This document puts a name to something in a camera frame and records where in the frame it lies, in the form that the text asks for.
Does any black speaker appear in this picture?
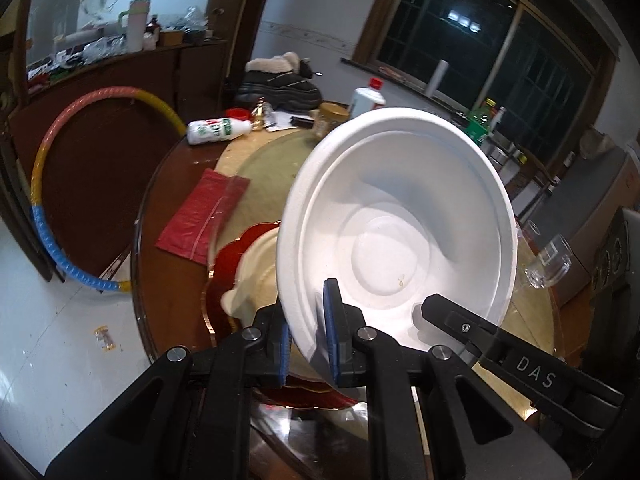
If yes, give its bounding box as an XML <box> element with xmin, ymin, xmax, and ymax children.
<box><xmin>592</xmin><ymin>207</ymin><xmax>640</xmax><ymax>321</ymax></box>

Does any red glass plate white label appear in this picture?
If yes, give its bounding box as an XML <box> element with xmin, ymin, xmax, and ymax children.
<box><xmin>212</xmin><ymin>224</ymin><xmax>351</xmax><ymax>396</ymax></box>

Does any green plastic bottle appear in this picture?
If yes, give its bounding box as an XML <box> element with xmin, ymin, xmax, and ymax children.
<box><xmin>462</xmin><ymin>99</ymin><xmax>498</xmax><ymax>146</ymax></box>

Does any red plastic bag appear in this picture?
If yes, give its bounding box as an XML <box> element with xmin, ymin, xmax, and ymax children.
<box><xmin>155</xmin><ymin>168</ymin><xmax>251</xmax><ymax>264</ymax></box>

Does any golden jar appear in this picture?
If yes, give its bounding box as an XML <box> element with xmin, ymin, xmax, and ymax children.
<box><xmin>312</xmin><ymin>102</ymin><xmax>351</xmax><ymax>138</ymax></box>

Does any red glass plate gold lettering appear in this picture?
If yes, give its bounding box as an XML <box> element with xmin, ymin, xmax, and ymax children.
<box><xmin>202</xmin><ymin>222</ymin><xmax>361</xmax><ymax>411</ymax></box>

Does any white paper roll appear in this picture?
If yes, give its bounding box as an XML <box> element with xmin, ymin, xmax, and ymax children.
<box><xmin>425</xmin><ymin>60</ymin><xmax>449</xmax><ymax>97</ymax></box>

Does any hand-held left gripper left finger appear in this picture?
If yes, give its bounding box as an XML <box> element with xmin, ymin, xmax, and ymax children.
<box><xmin>45</xmin><ymin>302</ymin><xmax>293</xmax><ymax>480</ymax></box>

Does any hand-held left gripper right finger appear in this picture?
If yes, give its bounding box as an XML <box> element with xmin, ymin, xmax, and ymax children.
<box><xmin>322</xmin><ymin>278</ymin><xmax>573</xmax><ymax>480</ymax></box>

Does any dark wooden framed window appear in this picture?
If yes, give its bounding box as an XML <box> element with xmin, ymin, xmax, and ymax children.
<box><xmin>352</xmin><ymin>0</ymin><xmax>621</xmax><ymax>126</ymax></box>

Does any white tumbler with handle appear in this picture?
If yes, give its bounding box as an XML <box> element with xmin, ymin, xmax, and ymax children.
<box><xmin>118</xmin><ymin>0</ymin><xmax>152</xmax><ymax>53</ymax></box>

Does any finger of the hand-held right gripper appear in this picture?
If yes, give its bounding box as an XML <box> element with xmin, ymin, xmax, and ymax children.
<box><xmin>411</xmin><ymin>293</ymin><xmax>501</xmax><ymax>361</ymax></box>

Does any dark quilted jacket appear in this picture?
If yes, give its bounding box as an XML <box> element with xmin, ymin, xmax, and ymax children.
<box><xmin>235</xmin><ymin>57</ymin><xmax>323</xmax><ymax>110</ymax></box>

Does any multicoloured hula hoop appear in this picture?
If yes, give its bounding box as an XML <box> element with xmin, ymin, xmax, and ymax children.
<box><xmin>30</xmin><ymin>86</ymin><xmax>187</xmax><ymax>293</ymax></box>

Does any white liquor bottle red cap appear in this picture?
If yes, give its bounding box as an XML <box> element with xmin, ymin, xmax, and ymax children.
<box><xmin>348</xmin><ymin>77</ymin><xmax>387</xmax><ymax>118</ymax></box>

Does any dark wooden sideboard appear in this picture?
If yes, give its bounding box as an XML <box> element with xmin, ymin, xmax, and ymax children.
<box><xmin>0</xmin><ymin>37</ymin><xmax>231</xmax><ymax>281</ymax></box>

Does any white foam bowl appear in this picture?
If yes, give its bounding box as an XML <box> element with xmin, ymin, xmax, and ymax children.
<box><xmin>276</xmin><ymin>106</ymin><xmax>518</xmax><ymax>391</ymax></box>

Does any clear glass mug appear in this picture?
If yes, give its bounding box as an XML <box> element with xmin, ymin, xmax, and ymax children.
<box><xmin>525</xmin><ymin>237</ymin><xmax>573</xmax><ymax>290</ymax></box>

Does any white milk bottle green print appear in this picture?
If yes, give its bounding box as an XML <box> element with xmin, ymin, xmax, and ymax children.
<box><xmin>186</xmin><ymin>116</ymin><xmax>253</xmax><ymax>146</ymax></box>

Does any grey fridge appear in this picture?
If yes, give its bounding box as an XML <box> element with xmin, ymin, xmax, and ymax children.
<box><xmin>517</xmin><ymin>150</ymin><xmax>640</xmax><ymax>306</ymax></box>

